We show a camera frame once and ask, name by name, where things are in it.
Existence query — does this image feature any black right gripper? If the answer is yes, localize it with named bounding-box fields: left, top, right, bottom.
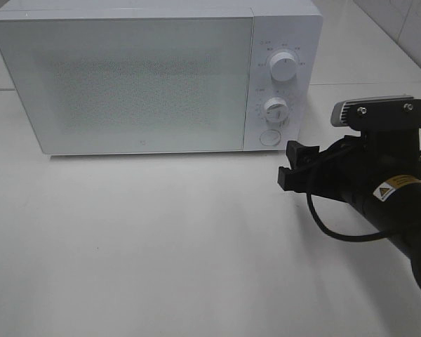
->
left=277, top=131, right=421, bottom=203

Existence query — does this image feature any round white door button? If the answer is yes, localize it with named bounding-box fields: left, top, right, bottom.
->
left=260, top=129, right=281, bottom=146

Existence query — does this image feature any white timer knob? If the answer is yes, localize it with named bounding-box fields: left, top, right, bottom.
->
left=263, top=97, right=289, bottom=123

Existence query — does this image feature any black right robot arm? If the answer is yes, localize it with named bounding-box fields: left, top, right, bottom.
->
left=278, top=131, right=421, bottom=290

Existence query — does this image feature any upper white power knob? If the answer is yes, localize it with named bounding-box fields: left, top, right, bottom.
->
left=269, top=51, right=298, bottom=82

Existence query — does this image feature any white microwave oven body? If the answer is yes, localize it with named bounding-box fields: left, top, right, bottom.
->
left=0, top=1, right=323, bottom=154

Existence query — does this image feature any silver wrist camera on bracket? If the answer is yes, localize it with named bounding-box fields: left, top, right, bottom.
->
left=330, top=95, right=421, bottom=132

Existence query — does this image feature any black camera cable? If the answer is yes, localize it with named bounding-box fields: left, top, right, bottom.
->
left=300, top=126, right=421, bottom=243

